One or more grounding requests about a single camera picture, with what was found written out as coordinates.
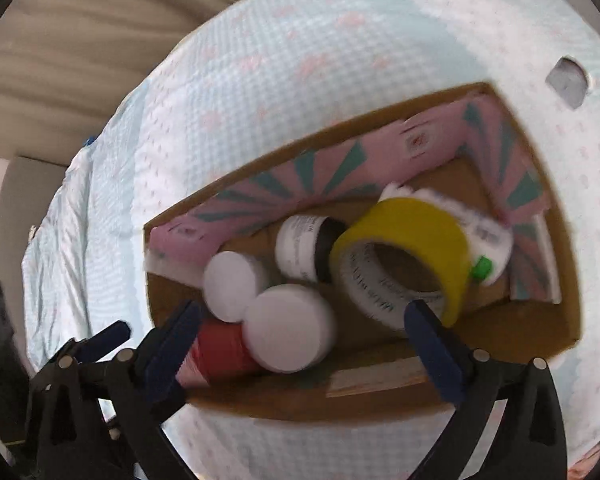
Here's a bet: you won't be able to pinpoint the red rectangular carton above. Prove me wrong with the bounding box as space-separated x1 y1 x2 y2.
176 320 263 389

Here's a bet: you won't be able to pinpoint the white jar black lid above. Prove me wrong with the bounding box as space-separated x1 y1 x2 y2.
274 214 347 284

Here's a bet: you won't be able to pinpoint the green label white jar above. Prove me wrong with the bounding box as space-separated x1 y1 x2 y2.
202 252 271 323

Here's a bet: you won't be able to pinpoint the beige curtain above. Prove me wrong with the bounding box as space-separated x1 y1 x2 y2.
0 0 237 164

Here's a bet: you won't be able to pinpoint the white pill bottle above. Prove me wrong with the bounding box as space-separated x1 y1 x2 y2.
379 182 514 287

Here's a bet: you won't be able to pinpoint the cardboard box pink flaps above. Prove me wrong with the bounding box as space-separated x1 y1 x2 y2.
144 82 582 422

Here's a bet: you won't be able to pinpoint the large white lid jar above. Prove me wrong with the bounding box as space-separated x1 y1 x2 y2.
242 284 337 374

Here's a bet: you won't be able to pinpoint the yellow tape roll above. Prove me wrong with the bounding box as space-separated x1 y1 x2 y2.
329 198 472 330

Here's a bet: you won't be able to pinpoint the blue checkered bed cover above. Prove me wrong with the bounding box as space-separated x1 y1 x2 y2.
22 0 600 463

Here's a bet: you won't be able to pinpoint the grey sofa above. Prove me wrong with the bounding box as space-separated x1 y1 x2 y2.
0 155 69 340

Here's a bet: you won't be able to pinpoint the small silver red tin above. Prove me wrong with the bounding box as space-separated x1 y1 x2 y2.
545 56 591 110

